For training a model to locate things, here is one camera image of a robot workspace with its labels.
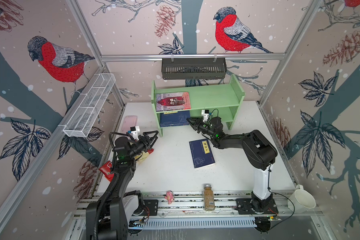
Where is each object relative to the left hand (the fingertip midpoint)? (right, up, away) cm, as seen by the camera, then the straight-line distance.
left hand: (157, 135), depth 76 cm
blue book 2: (+25, -13, +17) cm, 33 cm away
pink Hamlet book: (+7, +19, +8) cm, 22 cm away
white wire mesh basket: (-37, +7, -4) cm, 38 cm away
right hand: (+15, +7, +12) cm, 21 cm away
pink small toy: (+6, -32, 0) cm, 32 cm away
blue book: (+11, +9, +14) cm, 20 cm away
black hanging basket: (+21, +44, +29) cm, 57 cm away
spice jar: (+26, -33, -5) cm, 42 cm away
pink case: (-27, +6, +32) cm, 42 cm away
